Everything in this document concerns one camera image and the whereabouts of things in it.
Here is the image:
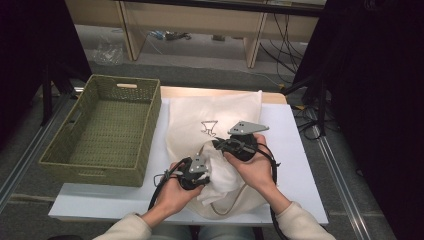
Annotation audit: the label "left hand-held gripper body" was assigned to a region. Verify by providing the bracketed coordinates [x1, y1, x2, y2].
[177, 153, 212, 191]

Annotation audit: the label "clear plastic bag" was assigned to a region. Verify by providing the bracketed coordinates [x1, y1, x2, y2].
[91, 34, 125, 66]

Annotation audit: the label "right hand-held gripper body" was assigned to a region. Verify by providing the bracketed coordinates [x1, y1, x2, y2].
[227, 120, 270, 163]

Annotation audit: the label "cream drawstring bag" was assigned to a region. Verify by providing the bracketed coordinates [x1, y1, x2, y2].
[165, 89, 268, 221]

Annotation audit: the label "green woven basket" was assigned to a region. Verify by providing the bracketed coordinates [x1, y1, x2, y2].
[38, 73, 163, 188]

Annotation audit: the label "black curtain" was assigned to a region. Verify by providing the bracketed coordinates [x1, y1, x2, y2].
[0, 0, 93, 151]
[293, 0, 424, 240]

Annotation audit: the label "black metal stand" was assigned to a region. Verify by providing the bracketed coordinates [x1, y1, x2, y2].
[281, 75, 328, 138]
[39, 63, 84, 128]

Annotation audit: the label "light wooden desk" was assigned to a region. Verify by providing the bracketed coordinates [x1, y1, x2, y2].
[64, 0, 328, 69]

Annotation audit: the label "person's left hand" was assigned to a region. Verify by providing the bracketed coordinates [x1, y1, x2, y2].
[155, 161, 205, 218]

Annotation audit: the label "aluminium rail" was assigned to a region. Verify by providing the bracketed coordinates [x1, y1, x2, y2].
[0, 93, 78, 208]
[309, 109, 372, 240]

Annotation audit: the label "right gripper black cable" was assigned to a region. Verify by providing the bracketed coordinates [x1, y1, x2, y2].
[256, 148, 292, 240]

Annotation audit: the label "hanging black cables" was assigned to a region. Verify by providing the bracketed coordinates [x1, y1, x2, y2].
[259, 13, 312, 84]

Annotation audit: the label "black cables on floor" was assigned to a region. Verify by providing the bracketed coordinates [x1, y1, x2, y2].
[293, 104, 328, 142]

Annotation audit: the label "person's right hand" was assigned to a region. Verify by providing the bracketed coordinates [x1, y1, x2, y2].
[223, 133, 277, 195]

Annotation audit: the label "power strip with plugs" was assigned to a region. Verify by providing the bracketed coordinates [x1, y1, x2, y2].
[148, 30, 193, 42]

